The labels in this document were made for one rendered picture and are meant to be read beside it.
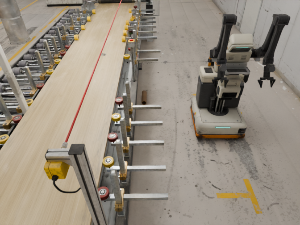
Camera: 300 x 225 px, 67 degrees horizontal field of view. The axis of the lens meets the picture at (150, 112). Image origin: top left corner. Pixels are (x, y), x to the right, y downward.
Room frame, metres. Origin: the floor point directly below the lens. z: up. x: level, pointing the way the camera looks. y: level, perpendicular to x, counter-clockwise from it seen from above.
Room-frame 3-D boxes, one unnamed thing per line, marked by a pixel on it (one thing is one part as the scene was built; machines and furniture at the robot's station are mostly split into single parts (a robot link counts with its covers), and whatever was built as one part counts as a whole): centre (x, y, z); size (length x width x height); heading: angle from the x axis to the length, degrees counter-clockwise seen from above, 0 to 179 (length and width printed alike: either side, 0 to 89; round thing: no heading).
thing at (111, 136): (1.31, 0.31, 0.85); 0.08 x 0.08 x 0.11
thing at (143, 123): (1.55, 0.11, 0.81); 0.43 x 0.03 x 0.04; 89
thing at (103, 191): (0.81, 0.31, 0.85); 0.08 x 0.08 x 0.11
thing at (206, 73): (2.49, -0.92, 0.59); 0.55 x 0.34 x 0.83; 88
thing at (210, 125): (2.40, -0.92, 0.16); 0.67 x 0.64 x 0.25; 178
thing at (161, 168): (1.05, 0.11, 0.80); 0.43 x 0.03 x 0.04; 89
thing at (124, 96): (1.52, 0.20, 0.93); 0.04 x 0.04 x 0.48; 89
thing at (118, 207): (0.79, 0.21, 0.84); 0.14 x 0.06 x 0.05; 179
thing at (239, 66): (2.11, -0.91, 0.99); 0.28 x 0.16 x 0.22; 88
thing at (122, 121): (1.27, 0.20, 0.88); 0.04 x 0.04 x 0.48; 89
